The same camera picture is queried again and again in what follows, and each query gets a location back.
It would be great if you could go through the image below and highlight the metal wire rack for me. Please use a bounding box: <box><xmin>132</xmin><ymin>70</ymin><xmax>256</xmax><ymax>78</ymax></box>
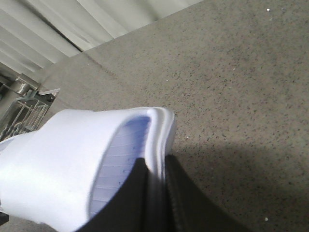
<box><xmin>0</xmin><ymin>73</ymin><xmax>60</xmax><ymax>141</ymax></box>

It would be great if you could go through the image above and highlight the white curtain backdrop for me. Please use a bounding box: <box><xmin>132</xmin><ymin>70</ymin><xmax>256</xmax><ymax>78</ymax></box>
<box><xmin>0</xmin><ymin>0</ymin><xmax>195</xmax><ymax>73</ymax></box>

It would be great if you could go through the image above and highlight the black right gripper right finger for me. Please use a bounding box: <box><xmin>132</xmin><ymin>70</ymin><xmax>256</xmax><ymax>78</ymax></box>
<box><xmin>165</xmin><ymin>155</ymin><xmax>250</xmax><ymax>232</ymax></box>

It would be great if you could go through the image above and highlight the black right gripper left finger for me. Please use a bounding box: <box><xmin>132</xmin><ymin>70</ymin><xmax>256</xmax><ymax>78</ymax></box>
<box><xmin>78</xmin><ymin>158</ymin><xmax>148</xmax><ymax>232</ymax></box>

